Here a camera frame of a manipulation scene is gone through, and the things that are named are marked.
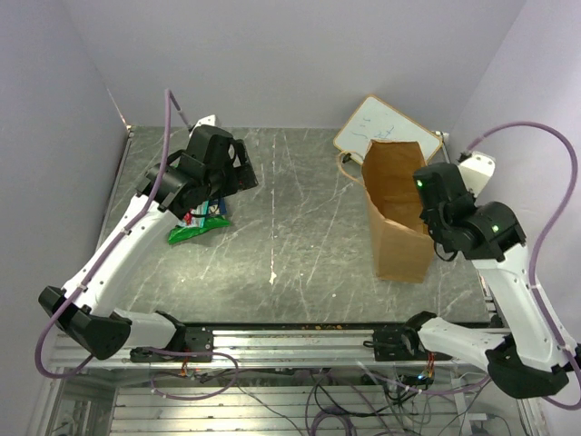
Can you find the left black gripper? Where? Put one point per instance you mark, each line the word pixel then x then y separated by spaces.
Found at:
pixel 241 177

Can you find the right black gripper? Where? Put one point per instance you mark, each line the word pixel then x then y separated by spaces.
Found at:
pixel 425 214

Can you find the Fox's mint blossom candy bag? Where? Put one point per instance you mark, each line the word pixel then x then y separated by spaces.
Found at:
pixel 196 217

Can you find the brown paper bag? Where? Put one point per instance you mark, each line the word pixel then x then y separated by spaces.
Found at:
pixel 402 250

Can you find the green Chuba chips bag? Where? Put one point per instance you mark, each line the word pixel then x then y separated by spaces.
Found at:
pixel 181 234

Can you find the blue Kettle vinegar chips bag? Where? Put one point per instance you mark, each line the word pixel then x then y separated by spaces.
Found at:
pixel 216 207

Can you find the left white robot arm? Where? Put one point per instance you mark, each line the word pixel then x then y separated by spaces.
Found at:
pixel 86 307

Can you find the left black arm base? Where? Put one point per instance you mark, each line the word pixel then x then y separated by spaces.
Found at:
pixel 191 343

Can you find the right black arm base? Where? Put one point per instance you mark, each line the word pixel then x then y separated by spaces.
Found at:
pixel 400 341

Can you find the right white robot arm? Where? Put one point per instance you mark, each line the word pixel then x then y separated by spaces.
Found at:
pixel 534 359

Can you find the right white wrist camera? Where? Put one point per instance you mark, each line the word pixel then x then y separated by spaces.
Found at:
pixel 476 169

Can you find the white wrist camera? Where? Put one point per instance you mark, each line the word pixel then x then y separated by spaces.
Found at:
pixel 476 169
pixel 211 120

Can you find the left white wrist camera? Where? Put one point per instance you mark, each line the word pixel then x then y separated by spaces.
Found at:
pixel 211 120

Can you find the small whiteboard wooden frame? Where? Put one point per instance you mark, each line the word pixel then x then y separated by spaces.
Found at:
pixel 377 120

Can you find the aluminium frame rail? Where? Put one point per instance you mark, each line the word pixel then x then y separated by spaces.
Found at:
pixel 251 349

